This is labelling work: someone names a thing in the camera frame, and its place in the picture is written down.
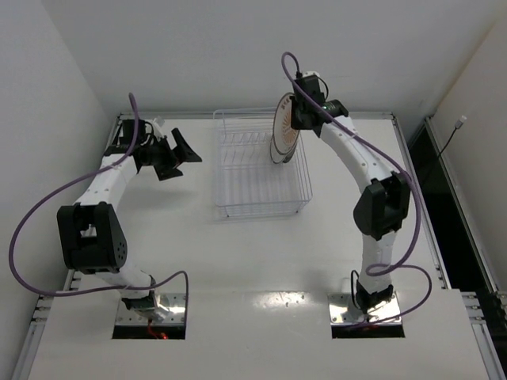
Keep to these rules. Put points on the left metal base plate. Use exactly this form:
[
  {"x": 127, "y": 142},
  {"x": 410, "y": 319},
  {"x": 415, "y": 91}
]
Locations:
[{"x": 161, "y": 309}]

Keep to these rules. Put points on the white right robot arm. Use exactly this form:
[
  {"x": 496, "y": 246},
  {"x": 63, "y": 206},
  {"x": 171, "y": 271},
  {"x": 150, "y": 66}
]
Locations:
[{"x": 384, "y": 194}]

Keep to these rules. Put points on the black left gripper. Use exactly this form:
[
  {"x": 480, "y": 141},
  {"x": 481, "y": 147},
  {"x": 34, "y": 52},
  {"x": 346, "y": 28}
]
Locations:
[{"x": 170, "y": 155}]

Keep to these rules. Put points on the orange sunburst plate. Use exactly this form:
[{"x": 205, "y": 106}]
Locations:
[{"x": 282, "y": 124}]

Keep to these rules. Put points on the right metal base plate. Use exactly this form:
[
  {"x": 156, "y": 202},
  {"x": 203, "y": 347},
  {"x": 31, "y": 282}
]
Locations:
[{"x": 343, "y": 312}]

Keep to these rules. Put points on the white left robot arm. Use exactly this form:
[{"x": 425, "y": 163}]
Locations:
[{"x": 91, "y": 236}]

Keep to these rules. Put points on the aluminium table frame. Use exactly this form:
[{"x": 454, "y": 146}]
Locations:
[{"x": 258, "y": 287}]

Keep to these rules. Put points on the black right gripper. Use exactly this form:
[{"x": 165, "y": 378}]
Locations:
[{"x": 299, "y": 115}]

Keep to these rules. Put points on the metal base plate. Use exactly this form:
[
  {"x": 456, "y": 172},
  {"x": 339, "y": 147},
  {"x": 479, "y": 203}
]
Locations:
[
  {"x": 343, "y": 312},
  {"x": 161, "y": 309}
]

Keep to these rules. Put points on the white plate with cloud motif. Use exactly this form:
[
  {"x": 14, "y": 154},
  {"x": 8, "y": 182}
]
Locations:
[{"x": 278, "y": 157}]

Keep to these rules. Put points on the white wire dish rack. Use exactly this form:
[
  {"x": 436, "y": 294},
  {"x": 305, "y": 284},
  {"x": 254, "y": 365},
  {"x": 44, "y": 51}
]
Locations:
[{"x": 247, "y": 183}]

